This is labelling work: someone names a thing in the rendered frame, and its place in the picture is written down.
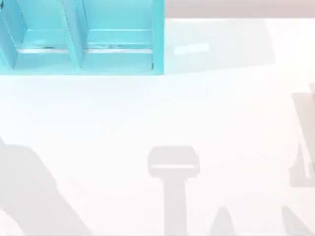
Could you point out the light blue rack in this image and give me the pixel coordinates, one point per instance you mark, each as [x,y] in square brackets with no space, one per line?
[73,37]

